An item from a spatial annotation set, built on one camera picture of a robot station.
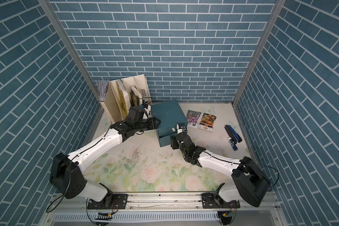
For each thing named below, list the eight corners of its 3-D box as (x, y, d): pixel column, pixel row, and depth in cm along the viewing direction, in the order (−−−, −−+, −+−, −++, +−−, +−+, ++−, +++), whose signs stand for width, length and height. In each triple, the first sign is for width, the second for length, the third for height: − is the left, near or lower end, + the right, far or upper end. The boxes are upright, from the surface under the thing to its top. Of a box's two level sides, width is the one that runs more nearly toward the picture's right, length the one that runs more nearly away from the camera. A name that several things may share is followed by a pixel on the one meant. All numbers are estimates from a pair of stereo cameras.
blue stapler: (238, 142, 99) (239, 141, 97) (228, 127, 108) (229, 125, 106) (241, 142, 100) (242, 140, 98) (232, 126, 108) (233, 124, 106)
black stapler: (234, 144, 98) (235, 142, 96) (224, 127, 108) (225, 125, 106) (236, 143, 99) (238, 141, 97) (226, 126, 108) (227, 124, 106)
